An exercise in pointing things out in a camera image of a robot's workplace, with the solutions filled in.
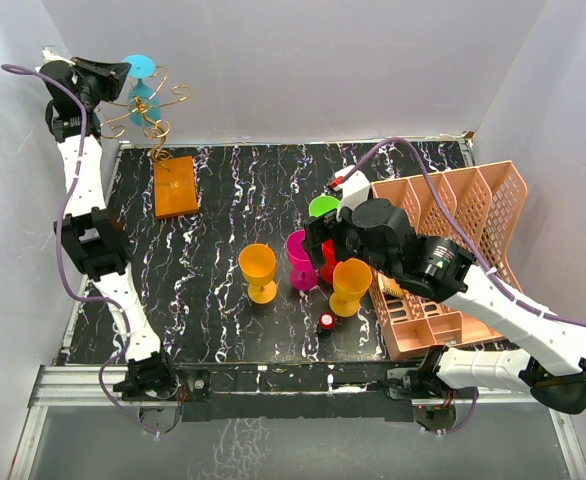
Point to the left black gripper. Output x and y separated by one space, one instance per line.
112 75

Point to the green wine glass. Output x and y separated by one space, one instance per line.
322 204

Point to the red wine glass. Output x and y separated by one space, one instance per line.
330 262

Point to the teal wine glass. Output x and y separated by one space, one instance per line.
140 67

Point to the magenta wine glass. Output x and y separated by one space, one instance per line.
302 276

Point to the orange wine glass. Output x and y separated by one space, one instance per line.
258 266
351 280

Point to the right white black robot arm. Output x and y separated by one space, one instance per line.
549 360

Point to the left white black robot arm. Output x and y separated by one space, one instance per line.
89 233

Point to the orange wooden rack base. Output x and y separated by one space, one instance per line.
175 189

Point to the yellow book in organizer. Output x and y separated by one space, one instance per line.
390 287

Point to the red black push button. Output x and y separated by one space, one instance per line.
325 325

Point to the pink plastic file organizer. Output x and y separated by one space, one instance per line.
486 202

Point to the gold wire glass rack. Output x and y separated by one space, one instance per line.
159 131

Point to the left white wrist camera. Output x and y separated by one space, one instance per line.
50 54

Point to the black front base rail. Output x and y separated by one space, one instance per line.
308 390

